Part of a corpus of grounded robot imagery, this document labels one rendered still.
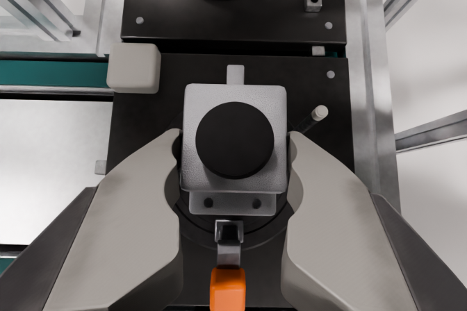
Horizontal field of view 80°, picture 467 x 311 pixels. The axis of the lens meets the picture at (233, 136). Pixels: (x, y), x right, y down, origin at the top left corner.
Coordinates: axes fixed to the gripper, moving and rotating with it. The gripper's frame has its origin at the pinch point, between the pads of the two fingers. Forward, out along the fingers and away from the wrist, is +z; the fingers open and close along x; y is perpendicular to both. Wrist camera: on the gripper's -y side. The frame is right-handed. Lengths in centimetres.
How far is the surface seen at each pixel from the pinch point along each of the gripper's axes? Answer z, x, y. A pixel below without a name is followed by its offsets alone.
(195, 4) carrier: 22.2, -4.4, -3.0
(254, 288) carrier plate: 3.6, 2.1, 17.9
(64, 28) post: 19.6, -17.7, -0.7
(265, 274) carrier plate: 4.4, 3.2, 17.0
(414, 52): 31.3, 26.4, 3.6
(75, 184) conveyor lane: 13.4, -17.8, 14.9
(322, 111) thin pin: 4.7, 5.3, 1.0
